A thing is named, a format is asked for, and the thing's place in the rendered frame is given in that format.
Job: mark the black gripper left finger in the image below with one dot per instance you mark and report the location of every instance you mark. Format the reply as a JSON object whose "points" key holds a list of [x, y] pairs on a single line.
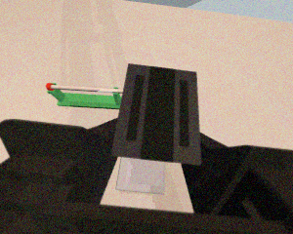
{"points": [[88, 149]]}

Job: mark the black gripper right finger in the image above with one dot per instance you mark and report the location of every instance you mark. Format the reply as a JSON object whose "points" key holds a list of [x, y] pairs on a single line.
{"points": [[210, 185]]}

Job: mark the white pin with red cap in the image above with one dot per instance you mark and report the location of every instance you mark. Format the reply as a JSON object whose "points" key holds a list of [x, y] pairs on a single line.
{"points": [[52, 87]]}

